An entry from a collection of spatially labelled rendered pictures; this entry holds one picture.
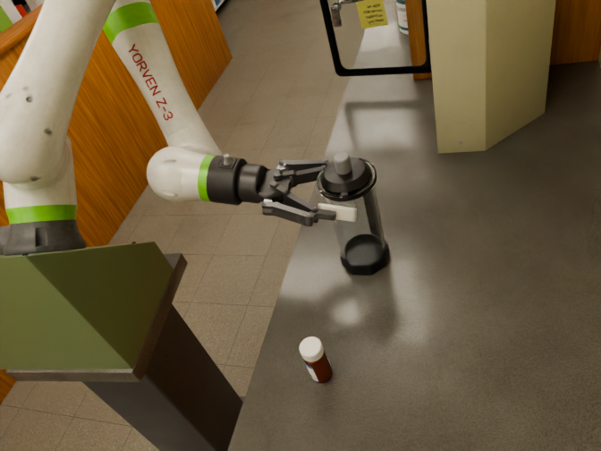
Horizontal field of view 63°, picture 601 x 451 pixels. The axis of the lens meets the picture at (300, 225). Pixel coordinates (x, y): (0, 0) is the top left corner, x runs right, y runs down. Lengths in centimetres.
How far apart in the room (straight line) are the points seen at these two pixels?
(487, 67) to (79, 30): 80
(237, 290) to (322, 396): 155
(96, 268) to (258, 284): 146
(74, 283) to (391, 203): 68
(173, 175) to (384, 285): 46
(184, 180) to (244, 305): 142
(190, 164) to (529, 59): 78
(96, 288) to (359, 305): 49
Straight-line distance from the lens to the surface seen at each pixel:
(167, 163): 97
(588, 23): 155
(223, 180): 92
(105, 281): 100
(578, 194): 116
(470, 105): 119
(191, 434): 149
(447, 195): 115
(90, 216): 298
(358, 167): 87
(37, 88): 93
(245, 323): 225
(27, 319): 103
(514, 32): 118
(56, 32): 96
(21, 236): 107
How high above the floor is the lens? 171
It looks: 42 degrees down
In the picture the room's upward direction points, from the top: 20 degrees counter-clockwise
